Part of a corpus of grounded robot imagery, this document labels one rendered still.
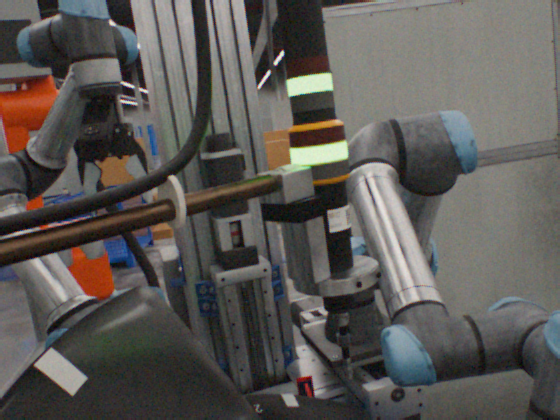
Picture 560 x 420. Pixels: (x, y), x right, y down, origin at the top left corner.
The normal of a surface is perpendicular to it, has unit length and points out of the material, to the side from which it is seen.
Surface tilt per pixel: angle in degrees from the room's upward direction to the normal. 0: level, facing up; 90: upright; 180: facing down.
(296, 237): 90
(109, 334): 49
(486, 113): 89
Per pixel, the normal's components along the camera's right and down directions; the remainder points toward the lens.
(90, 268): 0.53, 0.07
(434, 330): -0.10, -0.70
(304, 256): -0.73, 0.22
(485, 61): 0.11, 0.16
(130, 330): 0.54, -0.67
